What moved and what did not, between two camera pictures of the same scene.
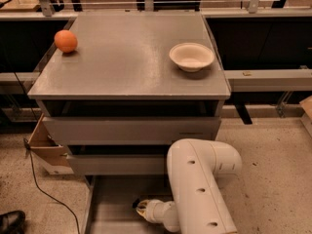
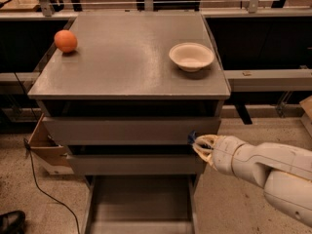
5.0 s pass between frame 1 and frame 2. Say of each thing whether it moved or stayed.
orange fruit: stayed
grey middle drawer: stayed
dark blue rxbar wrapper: moved
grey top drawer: stayed
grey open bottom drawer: stayed
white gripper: moved
